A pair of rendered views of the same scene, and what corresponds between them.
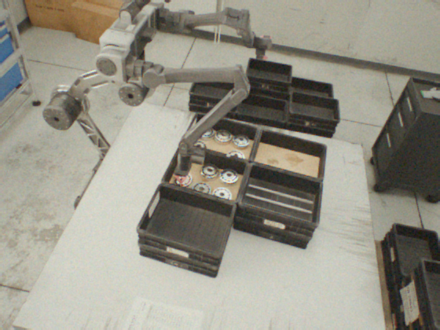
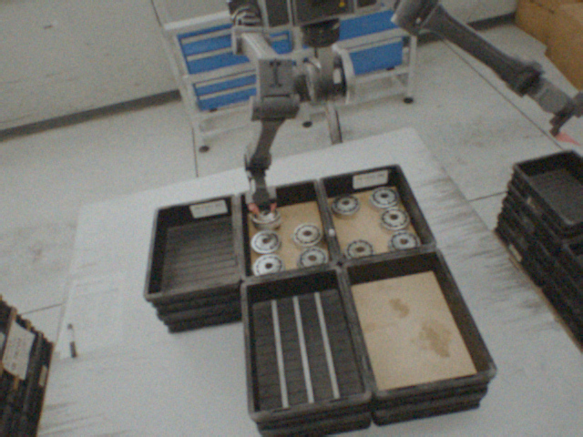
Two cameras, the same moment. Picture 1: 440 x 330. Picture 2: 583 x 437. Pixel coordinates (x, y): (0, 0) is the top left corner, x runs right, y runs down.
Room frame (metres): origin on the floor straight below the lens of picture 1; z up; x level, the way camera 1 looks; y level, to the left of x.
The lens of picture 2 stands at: (1.18, -0.94, 1.97)
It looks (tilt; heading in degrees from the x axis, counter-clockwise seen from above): 46 degrees down; 81
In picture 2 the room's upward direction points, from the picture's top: 11 degrees counter-clockwise
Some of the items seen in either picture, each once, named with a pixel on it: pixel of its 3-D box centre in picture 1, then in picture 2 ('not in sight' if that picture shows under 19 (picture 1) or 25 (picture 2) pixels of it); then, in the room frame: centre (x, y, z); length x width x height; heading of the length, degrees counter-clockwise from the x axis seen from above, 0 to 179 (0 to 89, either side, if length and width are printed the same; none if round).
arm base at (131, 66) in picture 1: (134, 67); (246, 21); (1.38, 0.40, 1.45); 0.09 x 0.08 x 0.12; 175
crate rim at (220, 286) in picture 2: (188, 218); (194, 243); (1.02, 0.09, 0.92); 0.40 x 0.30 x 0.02; 80
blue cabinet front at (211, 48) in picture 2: not in sight; (240, 64); (1.51, 1.89, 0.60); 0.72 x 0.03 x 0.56; 175
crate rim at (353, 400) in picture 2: (281, 193); (300, 335); (1.24, -0.35, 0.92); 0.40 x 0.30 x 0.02; 80
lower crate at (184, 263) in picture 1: (186, 236); (207, 271); (1.02, 0.09, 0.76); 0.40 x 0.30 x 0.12; 80
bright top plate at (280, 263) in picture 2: (221, 195); (269, 267); (1.23, -0.05, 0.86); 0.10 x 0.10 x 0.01
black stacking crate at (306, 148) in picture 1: (287, 160); (409, 324); (1.54, -0.41, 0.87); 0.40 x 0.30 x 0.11; 80
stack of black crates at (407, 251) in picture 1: (412, 261); not in sight; (1.38, -1.38, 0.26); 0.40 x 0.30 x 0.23; 175
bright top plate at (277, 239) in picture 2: (201, 189); (266, 241); (1.25, 0.05, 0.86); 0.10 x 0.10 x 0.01
